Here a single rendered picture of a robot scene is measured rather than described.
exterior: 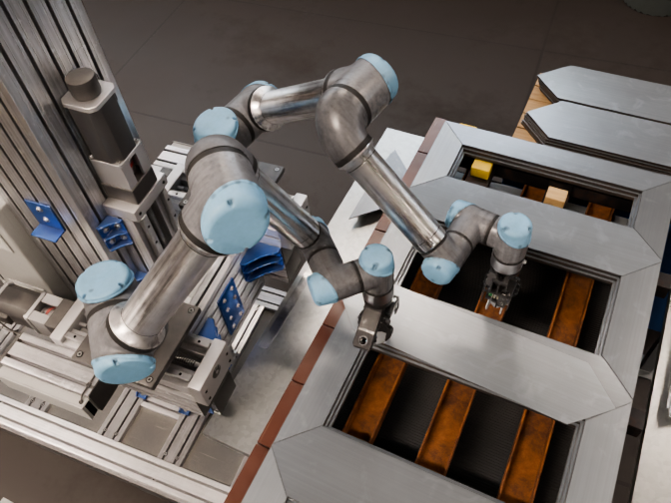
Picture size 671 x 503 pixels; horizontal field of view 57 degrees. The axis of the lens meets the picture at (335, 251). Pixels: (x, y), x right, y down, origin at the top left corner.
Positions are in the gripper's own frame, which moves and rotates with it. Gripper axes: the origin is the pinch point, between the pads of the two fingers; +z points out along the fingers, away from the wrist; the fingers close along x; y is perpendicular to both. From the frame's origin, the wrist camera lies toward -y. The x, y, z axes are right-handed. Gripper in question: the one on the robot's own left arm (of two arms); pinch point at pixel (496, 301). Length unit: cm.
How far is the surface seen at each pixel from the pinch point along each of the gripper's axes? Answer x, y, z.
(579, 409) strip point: 26.4, 21.1, 0.6
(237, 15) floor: -226, -206, 87
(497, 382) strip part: 6.9, 22.1, 0.6
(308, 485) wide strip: -25, 64, 1
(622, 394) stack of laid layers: 34.7, 13.3, 0.6
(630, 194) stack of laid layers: 25, -54, 2
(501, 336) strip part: 4.1, 9.4, 0.7
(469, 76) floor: -64, -198, 86
